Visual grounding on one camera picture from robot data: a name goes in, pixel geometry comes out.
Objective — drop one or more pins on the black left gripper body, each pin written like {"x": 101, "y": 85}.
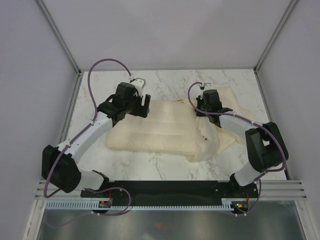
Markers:
{"x": 134, "y": 107}

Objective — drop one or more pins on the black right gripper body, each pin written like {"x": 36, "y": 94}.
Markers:
{"x": 200, "y": 103}

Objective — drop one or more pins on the cream satin pillowcase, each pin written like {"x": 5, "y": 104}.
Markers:
{"x": 198, "y": 139}

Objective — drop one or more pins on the cream pillow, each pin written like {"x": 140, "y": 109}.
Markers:
{"x": 170, "y": 127}

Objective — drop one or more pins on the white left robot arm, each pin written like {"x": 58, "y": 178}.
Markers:
{"x": 60, "y": 163}

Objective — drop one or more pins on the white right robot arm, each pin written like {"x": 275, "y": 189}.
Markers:
{"x": 266, "y": 150}

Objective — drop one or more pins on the shiny metal sheet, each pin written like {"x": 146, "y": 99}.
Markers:
{"x": 270, "y": 220}

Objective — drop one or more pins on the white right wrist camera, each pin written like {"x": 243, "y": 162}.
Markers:
{"x": 205, "y": 86}

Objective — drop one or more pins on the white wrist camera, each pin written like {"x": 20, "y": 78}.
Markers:
{"x": 139, "y": 84}
{"x": 205, "y": 86}

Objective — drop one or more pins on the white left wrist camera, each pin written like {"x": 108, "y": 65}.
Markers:
{"x": 139, "y": 84}

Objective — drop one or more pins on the left aluminium frame post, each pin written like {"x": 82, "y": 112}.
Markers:
{"x": 57, "y": 34}

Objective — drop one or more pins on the aluminium frame post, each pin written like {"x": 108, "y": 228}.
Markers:
{"x": 57, "y": 34}
{"x": 278, "y": 29}

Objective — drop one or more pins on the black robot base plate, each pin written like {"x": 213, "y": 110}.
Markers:
{"x": 178, "y": 192}

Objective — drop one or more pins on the white slotted cable duct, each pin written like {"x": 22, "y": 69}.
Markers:
{"x": 99, "y": 205}

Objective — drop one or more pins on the right aluminium frame post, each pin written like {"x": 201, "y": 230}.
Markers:
{"x": 278, "y": 29}

